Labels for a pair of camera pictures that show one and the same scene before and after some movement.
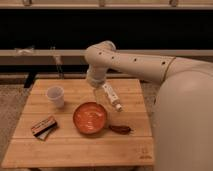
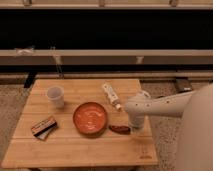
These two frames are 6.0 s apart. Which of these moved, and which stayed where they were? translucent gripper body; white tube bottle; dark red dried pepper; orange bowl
Moved: translucent gripper body
Stayed: dark red dried pepper; orange bowl; white tube bottle
